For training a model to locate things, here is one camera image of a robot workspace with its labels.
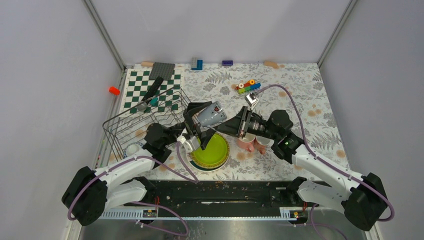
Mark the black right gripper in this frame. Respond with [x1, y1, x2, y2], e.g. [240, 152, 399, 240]
[215, 105, 280, 141]

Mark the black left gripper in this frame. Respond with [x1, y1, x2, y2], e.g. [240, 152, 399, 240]
[162, 102, 216, 150]

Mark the grey blue cup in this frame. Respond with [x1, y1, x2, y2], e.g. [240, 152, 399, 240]
[197, 101, 227, 127]

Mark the pink dotted mug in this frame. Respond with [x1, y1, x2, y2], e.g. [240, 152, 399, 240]
[253, 135, 271, 155]

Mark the green woven rim plate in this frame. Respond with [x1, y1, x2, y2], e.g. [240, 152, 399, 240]
[189, 132, 230, 169]

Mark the lime green plastic plate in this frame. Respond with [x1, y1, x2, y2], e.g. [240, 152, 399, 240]
[192, 132, 229, 166]

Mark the black wire dish rack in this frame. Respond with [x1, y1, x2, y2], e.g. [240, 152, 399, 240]
[102, 89, 191, 161]

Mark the white plate teal rim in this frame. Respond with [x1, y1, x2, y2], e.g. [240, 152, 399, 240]
[186, 145, 230, 172]

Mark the blue white patterned bowl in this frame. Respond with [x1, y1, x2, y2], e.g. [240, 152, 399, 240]
[124, 142, 145, 158]

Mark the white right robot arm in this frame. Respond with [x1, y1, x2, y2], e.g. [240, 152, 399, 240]
[213, 106, 395, 231]

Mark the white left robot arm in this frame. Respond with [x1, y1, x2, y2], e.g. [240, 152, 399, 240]
[61, 101, 223, 226]

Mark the colourful toy brick car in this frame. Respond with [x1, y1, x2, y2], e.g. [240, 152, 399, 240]
[235, 79, 261, 94]

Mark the teal small block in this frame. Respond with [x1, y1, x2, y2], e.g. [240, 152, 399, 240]
[149, 97, 159, 107]

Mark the grey round chess piece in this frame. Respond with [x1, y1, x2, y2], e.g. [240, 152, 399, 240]
[136, 102, 148, 112]

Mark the grey and blue brick stack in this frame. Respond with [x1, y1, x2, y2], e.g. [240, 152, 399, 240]
[190, 57, 203, 71]

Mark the grey studded baseplate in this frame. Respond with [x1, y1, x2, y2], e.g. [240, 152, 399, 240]
[149, 62, 176, 81]

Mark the purple toy brick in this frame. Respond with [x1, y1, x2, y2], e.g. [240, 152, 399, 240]
[221, 60, 234, 66]

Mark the green white checkered board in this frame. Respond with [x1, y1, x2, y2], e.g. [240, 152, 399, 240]
[119, 67, 184, 117]

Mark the wooden block right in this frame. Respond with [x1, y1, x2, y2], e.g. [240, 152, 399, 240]
[263, 60, 280, 69]

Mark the wooden block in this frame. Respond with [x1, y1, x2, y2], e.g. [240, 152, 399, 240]
[140, 61, 154, 68]
[263, 60, 280, 69]

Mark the wooden block left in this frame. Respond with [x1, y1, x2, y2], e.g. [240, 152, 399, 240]
[140, 61, 154, 68]

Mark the red small block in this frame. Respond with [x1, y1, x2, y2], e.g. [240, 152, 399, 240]
[108, 86, 121, 96]

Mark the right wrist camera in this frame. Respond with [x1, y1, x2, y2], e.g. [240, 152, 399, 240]
[244, 92, 259, 111]

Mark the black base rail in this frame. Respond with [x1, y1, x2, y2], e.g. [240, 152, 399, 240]
[141, 177, 315, 218]

